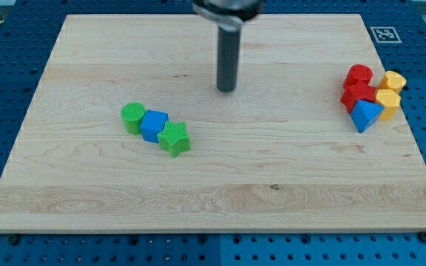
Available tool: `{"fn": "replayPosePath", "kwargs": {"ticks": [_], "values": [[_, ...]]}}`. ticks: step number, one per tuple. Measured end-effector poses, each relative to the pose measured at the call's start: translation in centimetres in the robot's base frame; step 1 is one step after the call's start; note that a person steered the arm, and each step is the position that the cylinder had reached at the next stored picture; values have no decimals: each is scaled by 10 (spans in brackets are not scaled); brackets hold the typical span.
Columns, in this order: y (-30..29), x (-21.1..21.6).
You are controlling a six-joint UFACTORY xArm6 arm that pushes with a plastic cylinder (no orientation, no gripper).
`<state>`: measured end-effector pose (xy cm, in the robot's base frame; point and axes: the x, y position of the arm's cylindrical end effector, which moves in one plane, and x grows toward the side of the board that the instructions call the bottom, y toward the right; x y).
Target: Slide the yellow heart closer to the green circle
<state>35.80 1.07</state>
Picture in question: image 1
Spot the white fiducial marker tag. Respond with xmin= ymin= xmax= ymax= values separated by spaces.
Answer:
xmin=370 ymin=26 xmax=402 ymax=44

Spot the yellow heart block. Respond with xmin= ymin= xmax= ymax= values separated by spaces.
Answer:
xmin=378 ymin=71 xmax=407 ymax=95

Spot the blue triangle block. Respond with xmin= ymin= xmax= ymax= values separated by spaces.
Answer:
xmin=351 ymin=100 xmax=384 ymax=133

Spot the wooden board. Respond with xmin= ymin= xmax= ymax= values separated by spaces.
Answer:
xmin=0 ymin=14 xmax=426 ymax=234

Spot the red star block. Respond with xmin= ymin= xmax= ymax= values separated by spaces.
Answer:
xmin=340 ymin=81 xmax=377 ymax=114

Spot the red cylinder block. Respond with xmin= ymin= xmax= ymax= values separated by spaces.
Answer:
xmin=343 ymin=64 xmax=373 ymax=89

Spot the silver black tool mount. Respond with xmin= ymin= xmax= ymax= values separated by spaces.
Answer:
xmin=192 ymin=0 xmax=264 ymax=31

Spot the green star block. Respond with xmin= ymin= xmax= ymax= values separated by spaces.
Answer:
xmin=158 ymin=121 xmax=191 ymax=158

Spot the green cylinder block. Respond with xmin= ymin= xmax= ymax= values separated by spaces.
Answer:
xmin=121 ymin=102 xmax=146 ymax=135

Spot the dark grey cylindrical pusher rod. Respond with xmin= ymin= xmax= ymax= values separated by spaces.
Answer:
xmin=217 ymin=27 xmax=240 ymax=92

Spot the yellow hexagon block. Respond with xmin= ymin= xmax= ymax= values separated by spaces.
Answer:
xmin=375 ymin=89 xmax=401 ymax=120

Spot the blue cube block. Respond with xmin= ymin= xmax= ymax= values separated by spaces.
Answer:
xmin=140 ymin=110 xmax=169 ymax=143

